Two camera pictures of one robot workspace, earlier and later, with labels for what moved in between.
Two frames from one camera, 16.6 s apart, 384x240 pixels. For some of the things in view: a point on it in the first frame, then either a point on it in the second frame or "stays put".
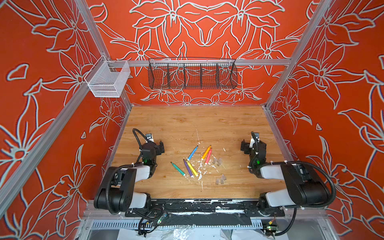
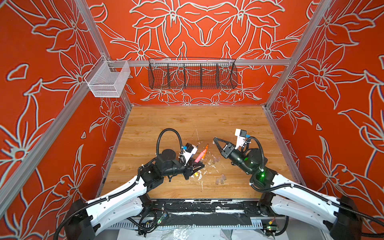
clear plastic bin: x=107 y=78 stays put
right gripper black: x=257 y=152 to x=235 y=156
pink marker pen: x=208 y=156 to x=200 y=156
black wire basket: x=192 y=73 stays put
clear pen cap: x=223 y=178 stays put
